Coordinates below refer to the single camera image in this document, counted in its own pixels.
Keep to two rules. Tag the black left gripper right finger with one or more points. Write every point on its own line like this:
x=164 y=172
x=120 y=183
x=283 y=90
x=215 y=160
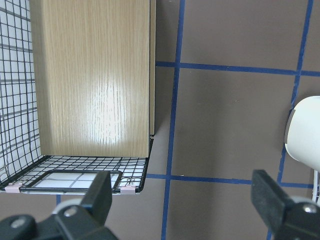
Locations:
x=287 y=217

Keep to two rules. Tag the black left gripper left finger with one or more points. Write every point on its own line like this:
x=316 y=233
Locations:
x=79 y=221

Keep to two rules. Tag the white two-slot toaster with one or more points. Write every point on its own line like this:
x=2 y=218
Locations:
x=302 y=133

